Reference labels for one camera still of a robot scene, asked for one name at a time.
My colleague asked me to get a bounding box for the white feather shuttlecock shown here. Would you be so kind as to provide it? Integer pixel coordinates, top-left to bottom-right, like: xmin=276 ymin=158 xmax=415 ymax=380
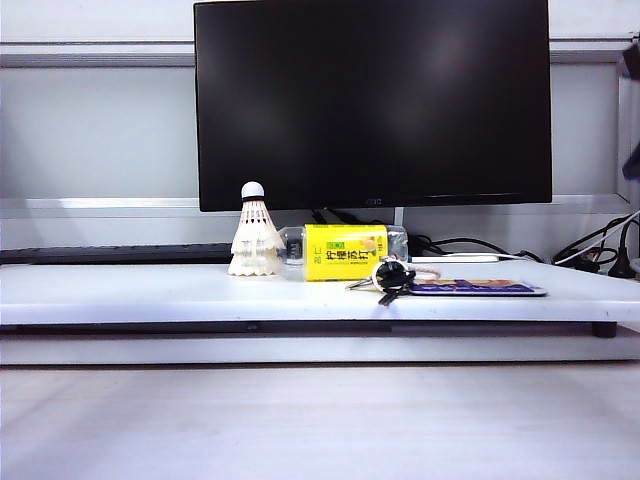
xmin=230 ymin=181 xmax=287 ymax=257
xmin=226 ymin=239 xmax=282 ymax=278

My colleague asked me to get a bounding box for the clear bottle with yellow label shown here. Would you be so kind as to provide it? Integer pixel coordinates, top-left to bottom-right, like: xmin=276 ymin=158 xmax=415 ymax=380
xmin=276 ymin=222 xmax=411 ymax=283

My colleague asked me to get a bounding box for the bunch of keys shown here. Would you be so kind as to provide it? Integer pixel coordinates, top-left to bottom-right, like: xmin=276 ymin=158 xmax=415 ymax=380
xmin=344 ymin=255 xmax=442 ymax=307

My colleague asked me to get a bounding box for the black AOC computer monitor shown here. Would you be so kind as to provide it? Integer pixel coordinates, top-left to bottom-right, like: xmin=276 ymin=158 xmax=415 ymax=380
xmin=192 ymin=0 xmax=553 ymax=213

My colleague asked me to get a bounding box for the purple printed card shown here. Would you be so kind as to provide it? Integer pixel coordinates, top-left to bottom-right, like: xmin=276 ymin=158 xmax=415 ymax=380
xmin=406 ymin=275 xmax=548 ymax=298

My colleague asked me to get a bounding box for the white raised desk board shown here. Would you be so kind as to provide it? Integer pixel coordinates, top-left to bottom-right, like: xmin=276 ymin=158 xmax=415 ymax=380
xmin=0 ymin=261 xmax=640 ymax=327

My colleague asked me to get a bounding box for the black computer keyboard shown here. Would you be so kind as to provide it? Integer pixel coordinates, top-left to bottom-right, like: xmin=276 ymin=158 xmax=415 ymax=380
xmin=0 ymin=242 xmax=235 ymax=265

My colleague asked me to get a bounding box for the black cable tangle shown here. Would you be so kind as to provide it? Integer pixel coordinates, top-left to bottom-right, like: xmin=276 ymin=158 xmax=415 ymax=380
xmin=551 ymin=209 xmax=640 ymax=277

